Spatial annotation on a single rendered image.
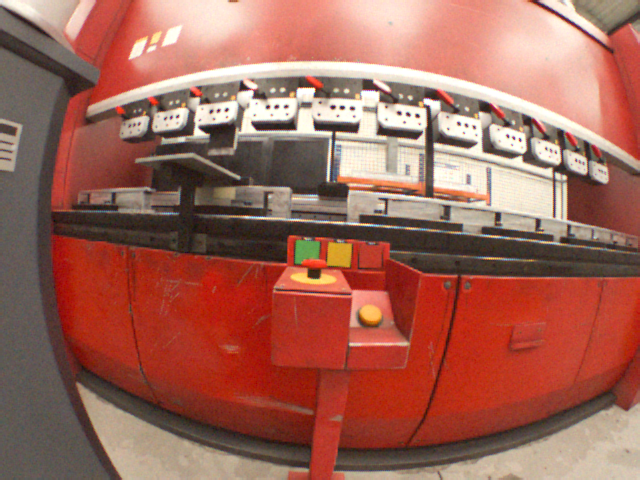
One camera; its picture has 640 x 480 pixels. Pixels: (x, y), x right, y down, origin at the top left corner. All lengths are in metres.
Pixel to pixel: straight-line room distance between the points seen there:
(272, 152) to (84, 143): 1.02
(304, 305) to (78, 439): 0.32
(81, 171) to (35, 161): 1.20
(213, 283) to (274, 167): 0.80
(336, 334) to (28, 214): 0.36
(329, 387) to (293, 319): 0.17
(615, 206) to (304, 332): 1.93
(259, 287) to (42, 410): 0.50
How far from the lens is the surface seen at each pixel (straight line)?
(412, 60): 0.91
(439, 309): 0.64
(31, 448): 0.30
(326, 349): 0.34
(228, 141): 0.82
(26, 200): 0.25
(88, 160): 1.47
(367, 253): 0.46
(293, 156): 1.28
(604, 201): 2.02
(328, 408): 0.48
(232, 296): 0.63
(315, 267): 0.35
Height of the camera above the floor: 0.86
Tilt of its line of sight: 3 degrees down
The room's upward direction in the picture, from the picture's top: 4 degrees clockwise
